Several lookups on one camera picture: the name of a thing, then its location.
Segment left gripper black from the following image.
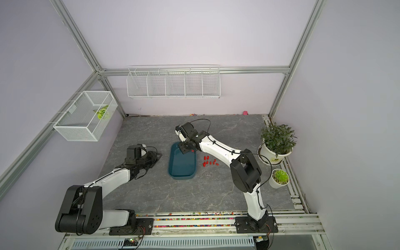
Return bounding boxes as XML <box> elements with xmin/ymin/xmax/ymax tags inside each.
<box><xmin>136</xmin><ymin>150</ymin><xmax>163</xmax><ymax>171</ymax></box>

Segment teal plastic storage box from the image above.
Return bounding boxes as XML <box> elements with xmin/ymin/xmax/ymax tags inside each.
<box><xmin>168</xmin><ymin>142</ymin><xmax>197</xmax><ymax>180</ymax></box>

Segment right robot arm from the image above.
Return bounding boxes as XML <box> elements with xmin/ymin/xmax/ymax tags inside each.
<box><xmin>175</xmin><ymin>123</ymin><xmax>269</xmax><ymax>231</ymax></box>

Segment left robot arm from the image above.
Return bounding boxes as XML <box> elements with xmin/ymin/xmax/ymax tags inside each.
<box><xmin>55</xmin><ymin>144</ymin><xmax>162</xmax><ymax>235</ymax></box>

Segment green item in basket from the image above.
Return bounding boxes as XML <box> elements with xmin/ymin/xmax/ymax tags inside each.
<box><xmin>93</xmin><ymin>105</ymin><xmax>110</xmax><ymax>120</ymax></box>

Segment white mesh basket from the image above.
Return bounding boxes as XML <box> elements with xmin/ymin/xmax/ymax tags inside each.
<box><xmin>53</xmin><ymin>91</ymin><xmax>118</xmax><ymax>142</ymax></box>

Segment large potted green plant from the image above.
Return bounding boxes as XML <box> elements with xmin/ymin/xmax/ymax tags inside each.
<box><xmin>258</xmin><ymin>123</ymin><xmax>297</xmax><ymax>166</ymax></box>

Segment small potted succulent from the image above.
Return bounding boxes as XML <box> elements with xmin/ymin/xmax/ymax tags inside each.
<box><xmin>269</xmin><ymin>169</ymin><xmax>290</xmax><ymax>189</ymax></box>

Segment white ventilation grille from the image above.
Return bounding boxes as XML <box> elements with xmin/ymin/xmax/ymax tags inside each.
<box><xmin>69</xmin><ymin>236</ymin><xmax>255</xmax><ymax>250</ymax></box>

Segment white wire wall shelf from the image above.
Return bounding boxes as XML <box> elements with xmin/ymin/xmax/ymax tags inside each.
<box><xmin>126</xmin><ymin>65</ymin><xmax>221</xmax><ymax>99</ymax></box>

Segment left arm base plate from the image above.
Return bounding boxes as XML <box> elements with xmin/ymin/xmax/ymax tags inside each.
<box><xmin>109</xmin><ymin>217</ymin><xmax>154</xmax><ymax>236</ymax></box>

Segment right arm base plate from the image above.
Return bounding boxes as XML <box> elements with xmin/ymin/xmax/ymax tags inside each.
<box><xmin>234</xmin><ymin>216</ymin><xmax>279</xmax><ymax>234</ymax></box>

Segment aluminium rail base frame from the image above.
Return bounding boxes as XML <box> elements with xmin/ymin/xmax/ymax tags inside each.
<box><xmin>64</xmin><ymin>211</ymin><xmax>326</xmax><ymax>240</ymax></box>

